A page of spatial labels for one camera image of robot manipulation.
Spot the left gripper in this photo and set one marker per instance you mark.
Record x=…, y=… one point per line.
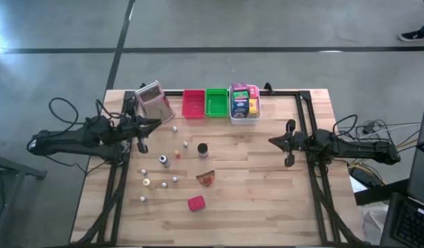
x=129, y=127

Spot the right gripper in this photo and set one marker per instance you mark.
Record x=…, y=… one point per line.
x=296, y=143

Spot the tall bottle black nozzle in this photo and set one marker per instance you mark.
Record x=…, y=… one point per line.
x=164, y=160

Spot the yellow Corn Pops cereal box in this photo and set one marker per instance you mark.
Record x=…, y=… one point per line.
x=254, y=107

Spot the blue Frosted Flakes cereal box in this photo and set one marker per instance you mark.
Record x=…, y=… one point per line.
x=240, y=108

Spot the red Froot Loops cereal box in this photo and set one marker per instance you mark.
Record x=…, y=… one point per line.
x=253, y=92

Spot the black cylinder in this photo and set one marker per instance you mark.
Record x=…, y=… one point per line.
x=202, y=149

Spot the small purple-label dropper bottle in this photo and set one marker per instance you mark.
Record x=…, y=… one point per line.
x=175, y=179

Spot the green Apple Jacks cereal box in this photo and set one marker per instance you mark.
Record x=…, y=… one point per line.
x=240, y=95

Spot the purple Raisin Bran cereal box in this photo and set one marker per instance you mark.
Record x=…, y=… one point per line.
x=239, y=86

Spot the taco seasoning mix packet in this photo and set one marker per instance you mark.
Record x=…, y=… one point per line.
x=206, y=178

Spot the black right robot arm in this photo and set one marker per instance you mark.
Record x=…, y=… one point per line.
x=356, y=148

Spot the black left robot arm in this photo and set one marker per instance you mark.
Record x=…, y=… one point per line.
x=71, y=139

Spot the red bottle yellow cap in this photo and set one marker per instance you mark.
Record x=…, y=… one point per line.
x=177, y=154

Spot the black table clamp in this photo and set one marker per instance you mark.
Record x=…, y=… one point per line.
x=268, y=87
x=142, y=85

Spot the white plastic basket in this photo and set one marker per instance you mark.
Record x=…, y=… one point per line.
x=244, y=120

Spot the red plastic basket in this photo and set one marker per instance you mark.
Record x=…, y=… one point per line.
x=193, y=105

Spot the small yellow-cap bottle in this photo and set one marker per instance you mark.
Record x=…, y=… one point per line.
x=146, y=182

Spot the green plastic basket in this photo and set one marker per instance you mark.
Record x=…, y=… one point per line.
x=217, y=103

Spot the black power adapter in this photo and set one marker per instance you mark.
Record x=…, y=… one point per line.
x=369, y=127

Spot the black power brick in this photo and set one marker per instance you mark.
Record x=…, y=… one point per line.
x=365, y=177

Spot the black desk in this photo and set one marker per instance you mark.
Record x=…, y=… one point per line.
x=380, y=193

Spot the white plastic bag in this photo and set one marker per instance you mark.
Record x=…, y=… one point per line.
x=375, y=222

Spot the grey metal table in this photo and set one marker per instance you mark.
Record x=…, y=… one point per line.
x=26, y=171

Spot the dark grey laptop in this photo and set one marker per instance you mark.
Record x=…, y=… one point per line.
x=422, y=165

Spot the person's foot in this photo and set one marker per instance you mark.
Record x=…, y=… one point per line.
x=411, y=36

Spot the black table frame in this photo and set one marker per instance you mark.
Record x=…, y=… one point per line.
x=284, y=93

